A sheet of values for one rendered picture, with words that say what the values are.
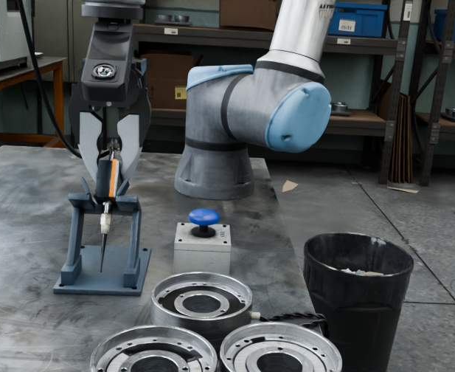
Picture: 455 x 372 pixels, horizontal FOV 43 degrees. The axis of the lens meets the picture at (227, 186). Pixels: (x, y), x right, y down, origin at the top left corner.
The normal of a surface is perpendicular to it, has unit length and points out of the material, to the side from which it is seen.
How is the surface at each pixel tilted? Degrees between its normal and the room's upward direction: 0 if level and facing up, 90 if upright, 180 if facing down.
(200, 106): 90
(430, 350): 0
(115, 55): 32
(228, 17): 82
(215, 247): 90
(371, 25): 90
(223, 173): 73
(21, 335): 0
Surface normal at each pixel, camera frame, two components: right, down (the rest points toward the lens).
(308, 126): 0.69, 0.36
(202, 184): -0.27, -0.04
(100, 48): 0.07, -0.66
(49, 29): 0.02, 0.29
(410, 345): 0.06, -0.95
